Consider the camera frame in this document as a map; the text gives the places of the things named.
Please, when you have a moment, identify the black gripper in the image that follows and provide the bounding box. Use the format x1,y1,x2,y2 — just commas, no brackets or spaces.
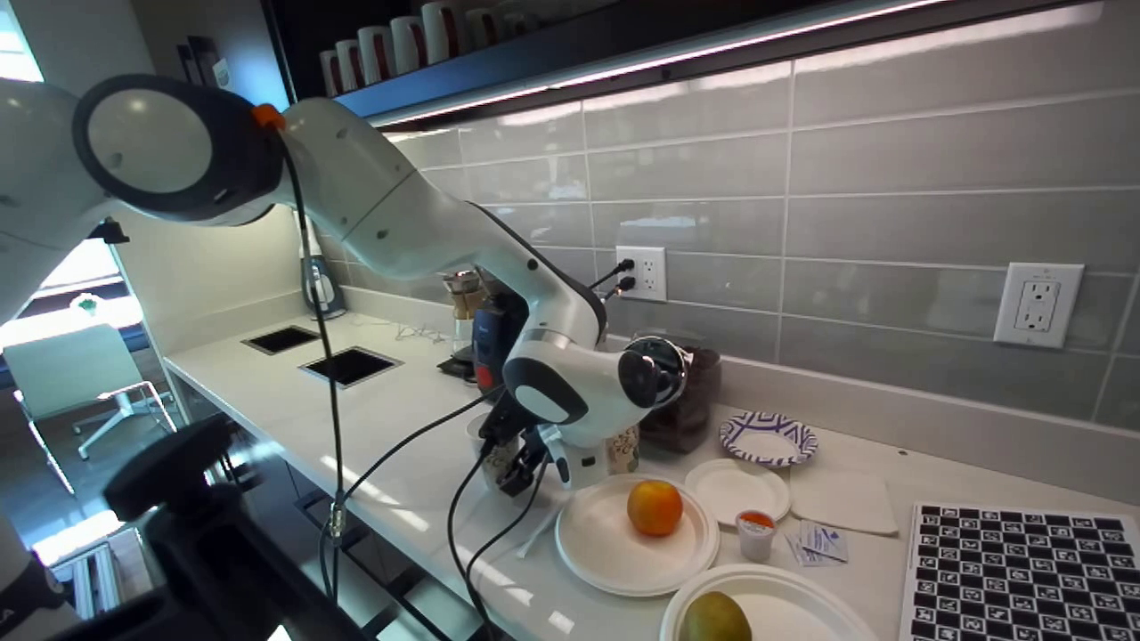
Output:
477,396,563,500

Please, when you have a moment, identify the small red sauce cup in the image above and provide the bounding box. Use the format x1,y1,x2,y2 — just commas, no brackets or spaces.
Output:
735,509,779,567

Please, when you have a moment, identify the under-shelf light strip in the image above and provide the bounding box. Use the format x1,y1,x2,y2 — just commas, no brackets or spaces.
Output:
378,0,1107,135

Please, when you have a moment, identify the white plastic straw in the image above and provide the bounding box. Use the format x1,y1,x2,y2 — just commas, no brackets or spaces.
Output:
513,503,563,563

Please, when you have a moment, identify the large white paper plate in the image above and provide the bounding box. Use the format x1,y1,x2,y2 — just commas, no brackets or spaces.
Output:
552,472,722,601

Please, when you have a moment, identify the orange fruit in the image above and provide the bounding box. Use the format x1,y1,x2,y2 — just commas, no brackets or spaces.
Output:
623,477,688,543

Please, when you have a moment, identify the chrome round kettle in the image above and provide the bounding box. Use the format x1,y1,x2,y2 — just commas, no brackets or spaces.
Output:
615,334,699,415

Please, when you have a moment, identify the brown glass jar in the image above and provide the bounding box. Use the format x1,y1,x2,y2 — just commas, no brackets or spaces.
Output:
439,263,490,325

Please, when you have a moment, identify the small white paper plate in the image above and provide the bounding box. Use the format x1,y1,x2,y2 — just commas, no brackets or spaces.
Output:
680,456,796,531

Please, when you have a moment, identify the white outlet with plugs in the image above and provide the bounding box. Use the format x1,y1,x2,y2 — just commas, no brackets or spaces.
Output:
613,242,669,302

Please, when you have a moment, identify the green mango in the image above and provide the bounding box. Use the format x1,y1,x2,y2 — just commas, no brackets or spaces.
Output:
678,587,755,641

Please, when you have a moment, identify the blue patterned paper plate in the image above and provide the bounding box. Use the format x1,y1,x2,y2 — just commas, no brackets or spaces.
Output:
717,410,823,474

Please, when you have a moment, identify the clear soap dispenser bottle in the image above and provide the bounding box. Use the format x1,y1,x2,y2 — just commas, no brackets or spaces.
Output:
296,219,349,320

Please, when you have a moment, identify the small sauce packet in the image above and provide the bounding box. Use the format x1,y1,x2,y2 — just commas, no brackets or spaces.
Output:
790,522,854,570

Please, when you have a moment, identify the white paper bowl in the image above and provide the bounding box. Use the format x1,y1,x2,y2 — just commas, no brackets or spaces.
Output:
657,563,883,641

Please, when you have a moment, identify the white paper napkin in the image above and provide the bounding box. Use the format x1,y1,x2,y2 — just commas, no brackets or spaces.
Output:
787,467,902,537

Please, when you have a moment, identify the black tripod stand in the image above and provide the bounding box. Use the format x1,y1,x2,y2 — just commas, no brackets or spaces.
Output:
0,407,397,641

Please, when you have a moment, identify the black white calibration checkerboard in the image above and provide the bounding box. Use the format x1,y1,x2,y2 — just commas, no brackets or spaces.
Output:
898,500,1140,641

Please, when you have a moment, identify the black power cord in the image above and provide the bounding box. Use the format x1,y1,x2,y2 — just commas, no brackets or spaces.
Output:
593,276,636,314
588,256,636,295

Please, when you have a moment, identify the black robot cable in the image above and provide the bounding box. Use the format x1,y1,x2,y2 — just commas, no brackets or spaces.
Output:
254,103,563,641

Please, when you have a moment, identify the dark wall shelf unit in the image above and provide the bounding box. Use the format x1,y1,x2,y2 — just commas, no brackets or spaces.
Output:
264,0,1140,135

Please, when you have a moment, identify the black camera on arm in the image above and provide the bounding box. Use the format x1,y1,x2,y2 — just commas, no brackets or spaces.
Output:
84,215,131,247

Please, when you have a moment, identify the white empty wall outlet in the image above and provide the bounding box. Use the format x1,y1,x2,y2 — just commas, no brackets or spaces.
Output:
989,260,1085,354

